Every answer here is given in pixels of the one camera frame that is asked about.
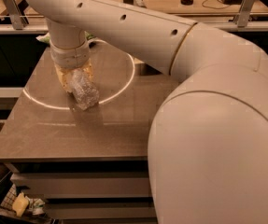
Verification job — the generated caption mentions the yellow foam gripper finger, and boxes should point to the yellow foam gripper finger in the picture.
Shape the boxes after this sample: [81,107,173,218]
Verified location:
[82,60,93,80]
[54,63,73,93]

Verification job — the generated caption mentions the clear plastic water bottle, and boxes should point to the clear plastic water bottle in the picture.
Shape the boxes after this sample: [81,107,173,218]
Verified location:
[69,69,99,110]

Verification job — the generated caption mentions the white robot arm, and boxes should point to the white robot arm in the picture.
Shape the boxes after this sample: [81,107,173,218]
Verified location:
[27,0,268,224]

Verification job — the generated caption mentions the green snack bag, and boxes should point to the green snack bag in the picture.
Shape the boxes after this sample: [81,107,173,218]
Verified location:
[36,33,94,45]

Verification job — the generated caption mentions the white power strip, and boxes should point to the white power strip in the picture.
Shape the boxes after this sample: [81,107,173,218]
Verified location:
[134,0,146,7]

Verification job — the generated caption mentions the grey table with drawers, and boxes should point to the grey table with drawers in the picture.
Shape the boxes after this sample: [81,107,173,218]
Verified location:
[0,39,178,224]

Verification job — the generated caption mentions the yellow sponge in basket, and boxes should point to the yellow sponge in basket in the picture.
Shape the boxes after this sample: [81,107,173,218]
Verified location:
[12,192,29,217]

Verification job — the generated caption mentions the grey metal bracket left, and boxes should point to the grey metal bracket left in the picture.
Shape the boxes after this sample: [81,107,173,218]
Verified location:
[2,0,27,30]

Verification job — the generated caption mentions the black cable on desk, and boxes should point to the black cable on desk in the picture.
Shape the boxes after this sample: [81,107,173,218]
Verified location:
[201,0,231,10]

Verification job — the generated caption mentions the grey metal bracket right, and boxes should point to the grey metal bracket right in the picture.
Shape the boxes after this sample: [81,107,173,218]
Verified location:
[233,0,256,28]

